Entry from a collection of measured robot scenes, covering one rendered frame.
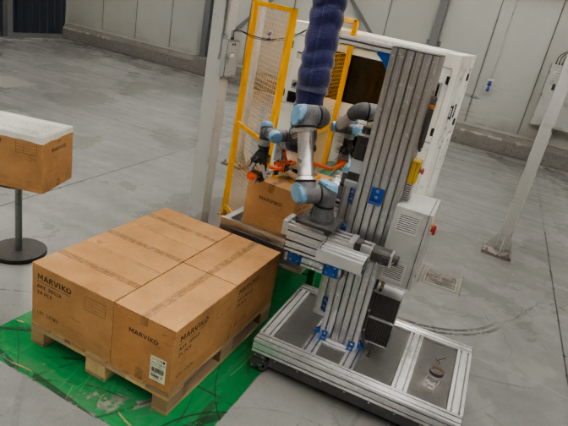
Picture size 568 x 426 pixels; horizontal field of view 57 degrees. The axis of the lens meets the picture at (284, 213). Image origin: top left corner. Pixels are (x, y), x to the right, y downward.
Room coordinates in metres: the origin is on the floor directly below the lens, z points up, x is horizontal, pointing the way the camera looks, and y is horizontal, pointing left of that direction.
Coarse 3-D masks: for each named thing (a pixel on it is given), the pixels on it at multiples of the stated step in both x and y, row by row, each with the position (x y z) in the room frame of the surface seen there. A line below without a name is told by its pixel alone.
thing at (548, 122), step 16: (256, 32) 6.66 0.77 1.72; (256, 48) 6.67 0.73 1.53; (256, 64) 6.73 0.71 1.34; (560, 80) 5.41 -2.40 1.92; (560, 96) 5.39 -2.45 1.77; (240, 128) 6.67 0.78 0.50; (544, 128) 5.40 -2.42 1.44; (240, 144) 6.66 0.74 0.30; (544, 144) 5.38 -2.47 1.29; (528, 160) 5.41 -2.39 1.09; (528, 176) 5.39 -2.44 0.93; (528, 192) 5.38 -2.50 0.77; (512, 208) 5.40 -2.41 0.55; (512, 224) 5.38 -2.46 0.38
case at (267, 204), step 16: (288, 176) 3.71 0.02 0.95; (320, 176) 3.87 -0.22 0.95; (256, 192) 3.49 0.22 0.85; (272, 192) 3.44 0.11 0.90; (288, 192) 3.38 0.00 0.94; (256, 208) 3.48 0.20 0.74; (272, 208) 3.42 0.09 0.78; (288, 208) 3.37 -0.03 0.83; (304, 208) 3.51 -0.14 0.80; (256, 224) 3.47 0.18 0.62; (272, 224) 3.41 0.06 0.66
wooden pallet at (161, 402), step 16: (256, 320) 3.12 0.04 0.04; (32, 336) 2.50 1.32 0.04; (48, 336) 2.50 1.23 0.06; (240, 336) 2.92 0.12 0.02; (80, 352) 2.36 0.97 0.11; (224, 352) 2.67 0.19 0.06; (96, 368) 2.31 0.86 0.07; (112, 368) 2.27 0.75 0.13; (208, 368) 2.55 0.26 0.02; (144, 384) 2.20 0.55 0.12; (192, 384) 2.39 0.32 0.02; (160, 400) 2.15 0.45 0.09; (176, 400) 2.21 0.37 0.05
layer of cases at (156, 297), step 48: (96, 240) 2.89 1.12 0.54; (144, 240) 3.01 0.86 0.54; (192, 240) 3.15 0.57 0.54; (240, 240) 3.30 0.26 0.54; (48, 288) 2.45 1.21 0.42; (96, 288) 2.37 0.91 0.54; (144, 288) 2.46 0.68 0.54; (192, 288) 2.56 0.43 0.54; (240, 288) 2.73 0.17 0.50; (96, 336) 2.32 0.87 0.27; (144, 336) 2.20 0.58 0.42; (192, 336) 2.28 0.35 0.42
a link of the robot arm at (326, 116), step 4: (324, 108) 2.85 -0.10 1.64; (324, 112) 2.83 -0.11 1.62; (328, 112) 2.85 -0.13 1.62; (324, 116) 2.82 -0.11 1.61; (328, 116) 2.84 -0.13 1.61; (324, 120) 2.82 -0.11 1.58; (328, 120) 2.85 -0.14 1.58; (320, 124) 2.83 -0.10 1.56; (324, 124) 2.84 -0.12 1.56; (292, 128) 3.11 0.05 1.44; (316, 128) 2.95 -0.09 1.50; (320, 128) 2.94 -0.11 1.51; (288, 132) 3.14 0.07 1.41; (292, 132) 3.09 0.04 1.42; (296, 132) 3.06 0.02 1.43; (288, 136) 3.12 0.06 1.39; (292, 136) 3.10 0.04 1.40; (296, 136) 3.08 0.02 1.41; (288, 140) 3.13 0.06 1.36; (292, 140) 3.13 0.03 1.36; (296, 140) 3.15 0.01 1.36
